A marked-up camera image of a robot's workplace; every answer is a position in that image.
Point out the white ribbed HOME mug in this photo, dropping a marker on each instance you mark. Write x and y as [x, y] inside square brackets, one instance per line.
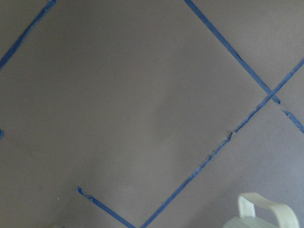
[255, 211]

